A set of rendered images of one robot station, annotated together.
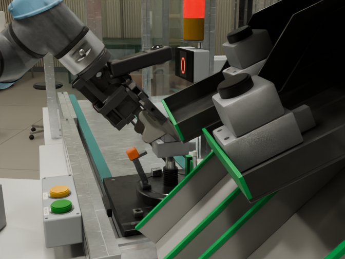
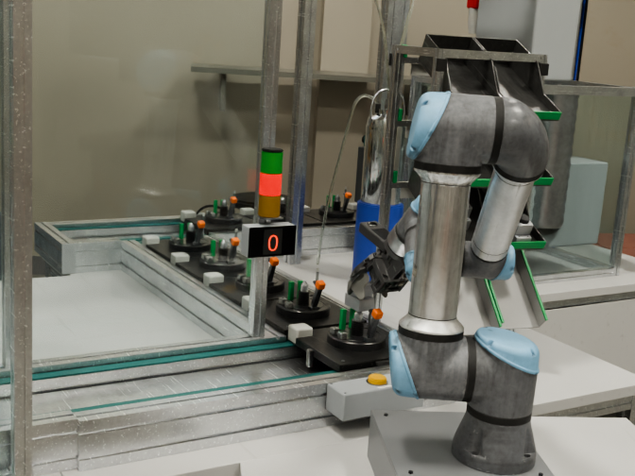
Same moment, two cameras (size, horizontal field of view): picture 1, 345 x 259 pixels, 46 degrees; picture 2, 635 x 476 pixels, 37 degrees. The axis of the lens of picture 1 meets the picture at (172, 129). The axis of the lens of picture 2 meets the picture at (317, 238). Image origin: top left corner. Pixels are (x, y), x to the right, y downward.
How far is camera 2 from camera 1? 252 cm
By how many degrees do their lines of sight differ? 99
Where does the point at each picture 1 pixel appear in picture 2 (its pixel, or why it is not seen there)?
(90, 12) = not seen: outside the picture
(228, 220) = (483, 284)
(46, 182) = (355, 390)
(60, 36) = not seen: hidden behind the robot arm
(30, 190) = (279, 461)
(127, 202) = (384, 353)
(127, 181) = (342, 356)
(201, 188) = not seen: hidden behind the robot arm
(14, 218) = (352, 454)
